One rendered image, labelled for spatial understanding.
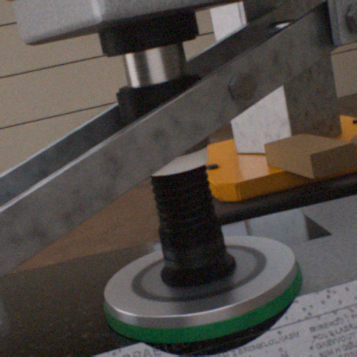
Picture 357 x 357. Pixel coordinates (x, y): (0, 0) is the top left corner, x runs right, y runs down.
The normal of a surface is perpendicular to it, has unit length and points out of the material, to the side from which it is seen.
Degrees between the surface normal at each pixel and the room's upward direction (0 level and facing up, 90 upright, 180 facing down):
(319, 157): 90
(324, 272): 0
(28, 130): 90
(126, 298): 0
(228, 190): 90
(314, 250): 0
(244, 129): 90
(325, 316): 45
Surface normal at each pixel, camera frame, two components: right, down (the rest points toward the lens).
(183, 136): 0.51, 0.10
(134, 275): -0.20, -0.95
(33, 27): -0.84, 0.29
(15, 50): 0.20, 0.18
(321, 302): 0.00, -0.55
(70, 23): -0.70, 0.63
